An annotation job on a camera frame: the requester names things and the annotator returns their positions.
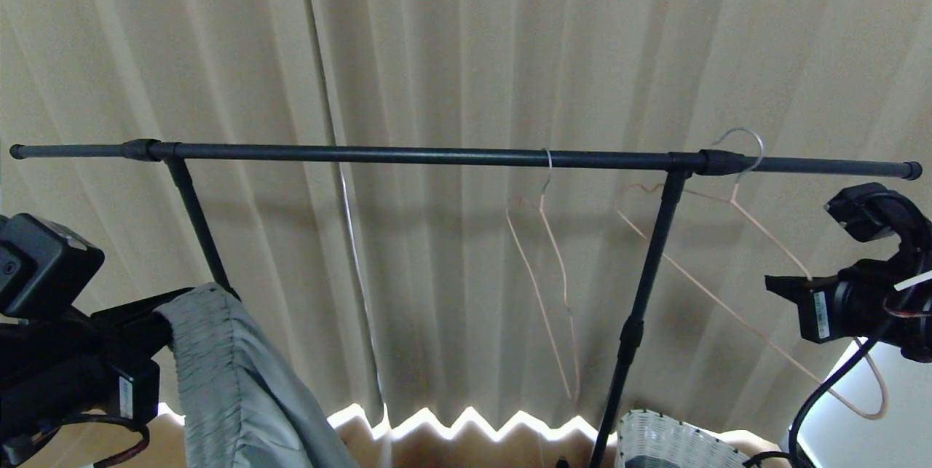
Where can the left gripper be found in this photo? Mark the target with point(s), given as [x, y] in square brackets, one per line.
[65, 388]

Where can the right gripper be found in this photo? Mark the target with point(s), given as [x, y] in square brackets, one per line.
[859, 311]

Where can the pink clothes hanger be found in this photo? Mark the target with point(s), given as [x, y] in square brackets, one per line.
[540, 300]
[772, 239]

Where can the pale grey shorts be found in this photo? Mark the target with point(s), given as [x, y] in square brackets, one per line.
[233, 395]

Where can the white laundry basket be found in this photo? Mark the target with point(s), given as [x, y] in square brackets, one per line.
[670, 442]

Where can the black clothes rack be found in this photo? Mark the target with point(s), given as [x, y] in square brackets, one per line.
[437, 156]

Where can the beige curtain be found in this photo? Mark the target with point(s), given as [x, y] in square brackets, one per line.
[473, 38]

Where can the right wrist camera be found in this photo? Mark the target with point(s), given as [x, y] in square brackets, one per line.
[874, 209]

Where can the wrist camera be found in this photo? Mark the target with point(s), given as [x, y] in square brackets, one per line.
[874, 209]
[44, 264]

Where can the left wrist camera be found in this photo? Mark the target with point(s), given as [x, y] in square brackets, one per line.
[44, 264]

